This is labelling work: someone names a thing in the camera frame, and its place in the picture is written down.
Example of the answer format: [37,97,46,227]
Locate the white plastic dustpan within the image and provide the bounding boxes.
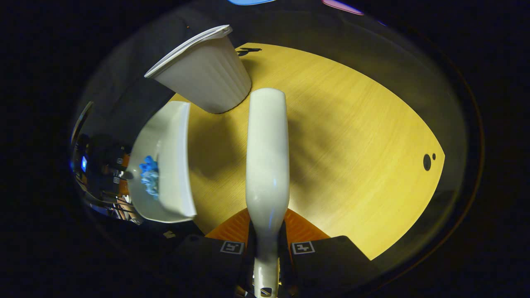
[126,101,198,224]

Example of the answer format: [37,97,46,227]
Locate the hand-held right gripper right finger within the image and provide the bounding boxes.
[282,207,382,298]

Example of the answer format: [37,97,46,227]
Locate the small white broom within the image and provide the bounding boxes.
[246,88,290,298]

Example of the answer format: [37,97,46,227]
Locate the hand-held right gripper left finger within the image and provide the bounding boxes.
[166,207,255,298]

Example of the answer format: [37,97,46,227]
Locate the light blue paper trash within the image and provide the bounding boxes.
[141,171,160,199]

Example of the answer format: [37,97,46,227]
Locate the grey plastic garbage bin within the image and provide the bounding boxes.
[144,25,252,114]

